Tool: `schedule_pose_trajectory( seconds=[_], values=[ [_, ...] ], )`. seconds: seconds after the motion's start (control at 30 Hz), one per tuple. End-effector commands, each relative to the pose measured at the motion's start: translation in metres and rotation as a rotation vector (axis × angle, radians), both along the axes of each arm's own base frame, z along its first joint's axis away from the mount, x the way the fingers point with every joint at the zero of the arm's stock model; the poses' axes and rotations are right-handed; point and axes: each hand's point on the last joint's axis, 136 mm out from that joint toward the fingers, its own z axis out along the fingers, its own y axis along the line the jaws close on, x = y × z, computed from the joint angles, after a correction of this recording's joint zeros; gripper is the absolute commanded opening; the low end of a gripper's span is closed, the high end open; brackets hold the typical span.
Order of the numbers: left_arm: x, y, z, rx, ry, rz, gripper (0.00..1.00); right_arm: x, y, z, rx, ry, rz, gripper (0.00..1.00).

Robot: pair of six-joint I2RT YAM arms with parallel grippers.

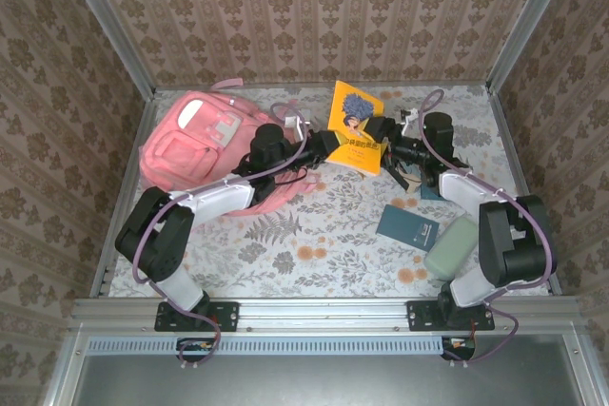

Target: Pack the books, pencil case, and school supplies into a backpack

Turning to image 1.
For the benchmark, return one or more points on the yellow paperback book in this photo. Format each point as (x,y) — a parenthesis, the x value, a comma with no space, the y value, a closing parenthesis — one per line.
(354,106)

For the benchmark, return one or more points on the teal black beige stationery item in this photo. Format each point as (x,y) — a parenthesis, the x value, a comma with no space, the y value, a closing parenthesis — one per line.
(404,178)

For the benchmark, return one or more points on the teal case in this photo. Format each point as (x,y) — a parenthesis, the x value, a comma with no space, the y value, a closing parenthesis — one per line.
(429,193)

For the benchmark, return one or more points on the pink school backpack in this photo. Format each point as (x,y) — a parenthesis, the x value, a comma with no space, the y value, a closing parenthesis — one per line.
(190,154)

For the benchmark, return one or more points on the small teal notebook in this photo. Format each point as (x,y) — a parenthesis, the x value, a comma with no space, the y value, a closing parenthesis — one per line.
(406,227)

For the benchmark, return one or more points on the pale green pencil case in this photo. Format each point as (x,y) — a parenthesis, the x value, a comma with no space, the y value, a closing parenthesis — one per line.
(452,246)

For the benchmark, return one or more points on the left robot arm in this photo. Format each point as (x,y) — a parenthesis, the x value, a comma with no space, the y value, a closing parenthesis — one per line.
(157,244)

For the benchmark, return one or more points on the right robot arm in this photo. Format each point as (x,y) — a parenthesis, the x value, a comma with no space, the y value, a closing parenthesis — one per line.
(504,244)

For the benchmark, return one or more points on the floral tablecloth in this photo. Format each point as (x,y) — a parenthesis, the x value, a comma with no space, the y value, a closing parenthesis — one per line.
(333,244)

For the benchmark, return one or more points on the grey metal sheet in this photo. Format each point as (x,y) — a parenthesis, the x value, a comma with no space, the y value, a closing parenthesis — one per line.
(333,382)

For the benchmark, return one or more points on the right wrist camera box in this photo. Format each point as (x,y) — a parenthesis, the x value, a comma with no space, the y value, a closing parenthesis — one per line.
(410,121)

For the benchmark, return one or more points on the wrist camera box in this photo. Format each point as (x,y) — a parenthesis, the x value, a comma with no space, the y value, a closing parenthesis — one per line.
(297,123)
(410,121)

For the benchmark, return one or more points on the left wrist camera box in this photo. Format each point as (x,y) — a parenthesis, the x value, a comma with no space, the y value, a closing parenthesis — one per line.
(297,123)

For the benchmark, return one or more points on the back aluminium rail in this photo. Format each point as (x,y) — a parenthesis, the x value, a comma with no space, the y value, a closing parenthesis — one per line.
(428,84)

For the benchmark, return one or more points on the right aluminium side rail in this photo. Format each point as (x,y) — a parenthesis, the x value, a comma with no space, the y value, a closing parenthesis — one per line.
(516,149)

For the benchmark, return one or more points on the right aluminium frame post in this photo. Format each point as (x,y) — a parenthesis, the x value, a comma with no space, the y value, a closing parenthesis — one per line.
(528,16)

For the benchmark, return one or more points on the aluminium frame post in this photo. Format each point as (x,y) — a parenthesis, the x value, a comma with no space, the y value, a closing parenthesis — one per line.
(528,16)
(104,16)

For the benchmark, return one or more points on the aluminium mounting rail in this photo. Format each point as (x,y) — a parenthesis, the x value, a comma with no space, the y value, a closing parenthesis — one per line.
(323,313)

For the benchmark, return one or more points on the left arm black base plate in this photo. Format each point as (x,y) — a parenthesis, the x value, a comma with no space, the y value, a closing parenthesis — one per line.
(223,315)

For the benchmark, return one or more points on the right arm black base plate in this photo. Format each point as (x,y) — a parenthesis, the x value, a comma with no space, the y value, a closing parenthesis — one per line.
(421,315)

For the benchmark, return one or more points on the left aluminium frame post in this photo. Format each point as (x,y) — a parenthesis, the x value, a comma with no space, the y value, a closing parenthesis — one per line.
(104,16)

